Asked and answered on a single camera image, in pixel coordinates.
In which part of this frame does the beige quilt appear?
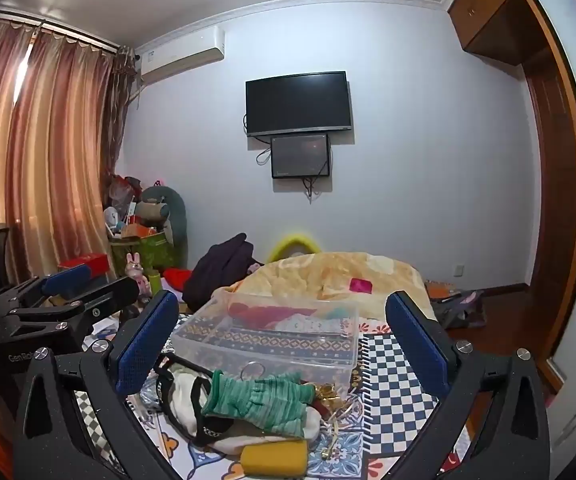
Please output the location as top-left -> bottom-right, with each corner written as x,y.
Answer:
228,251 -> 439,333

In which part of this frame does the small black wall monitor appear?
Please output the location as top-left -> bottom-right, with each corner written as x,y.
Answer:
271,133 -> 331,179

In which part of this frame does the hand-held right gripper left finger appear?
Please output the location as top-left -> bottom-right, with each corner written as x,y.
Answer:
12,289 -> 189,480

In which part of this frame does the dark jacket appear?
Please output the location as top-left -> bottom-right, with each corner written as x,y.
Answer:
183,233 -> 266,313

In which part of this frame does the black strap with chain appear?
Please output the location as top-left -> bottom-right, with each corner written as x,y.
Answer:
188,375 -> 236,448

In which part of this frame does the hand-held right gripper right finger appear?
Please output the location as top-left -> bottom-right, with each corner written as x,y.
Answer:
385,290 -> 551,480

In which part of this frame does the yellow sponge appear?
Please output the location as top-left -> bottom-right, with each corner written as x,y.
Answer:
240,439 -> 309,477

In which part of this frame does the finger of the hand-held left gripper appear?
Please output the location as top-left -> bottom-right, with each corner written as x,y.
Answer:
0,262 -> 93,311
8,275 -> 142,331

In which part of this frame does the green shopping bag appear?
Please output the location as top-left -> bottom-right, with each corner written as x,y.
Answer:
110,232 -> 176,281

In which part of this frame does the red box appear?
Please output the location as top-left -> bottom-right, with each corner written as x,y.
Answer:
58,254 -> 109,278

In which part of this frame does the gold chain accessory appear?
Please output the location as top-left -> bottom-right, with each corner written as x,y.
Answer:
308,382 -> 363,461

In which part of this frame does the wooden wardrobe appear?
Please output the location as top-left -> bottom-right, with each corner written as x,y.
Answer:
447,0 -> 576,396

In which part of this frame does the yellow ring cushion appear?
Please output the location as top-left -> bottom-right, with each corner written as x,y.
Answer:
267,234 -> 323,263

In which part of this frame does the red pillow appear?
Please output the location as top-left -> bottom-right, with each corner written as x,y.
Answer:
163,267 -> 193,291

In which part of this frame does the striped pink curtain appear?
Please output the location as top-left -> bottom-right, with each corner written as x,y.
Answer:
0,10 -> 136,286

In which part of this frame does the clear plastic storage box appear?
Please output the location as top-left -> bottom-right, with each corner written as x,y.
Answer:
170,292 -> 359,377

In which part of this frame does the red cloth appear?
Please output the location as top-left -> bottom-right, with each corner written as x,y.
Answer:
228,305 -> 315,331

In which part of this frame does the white air conditioner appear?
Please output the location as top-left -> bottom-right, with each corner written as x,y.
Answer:
135,26 -> 226,86

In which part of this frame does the dark bag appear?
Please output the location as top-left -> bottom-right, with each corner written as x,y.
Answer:
425,280 -> 486,330

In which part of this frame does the green knitted glove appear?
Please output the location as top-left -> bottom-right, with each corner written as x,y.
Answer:
201,370 -> 316,438

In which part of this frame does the pink bunny toy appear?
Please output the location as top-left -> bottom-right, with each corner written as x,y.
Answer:
125,252 -> 153,297

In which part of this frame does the black wall television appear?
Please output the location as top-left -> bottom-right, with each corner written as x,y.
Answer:
246,71 -> 353,137

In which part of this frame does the black cable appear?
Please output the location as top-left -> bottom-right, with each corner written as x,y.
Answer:
302,175 -> 321,205

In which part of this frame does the white patterned cloth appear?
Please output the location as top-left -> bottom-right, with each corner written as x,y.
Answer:
275,316 -> 343,334

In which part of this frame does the green bin of toys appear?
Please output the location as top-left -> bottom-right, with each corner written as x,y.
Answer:
140,185 -> 189,266

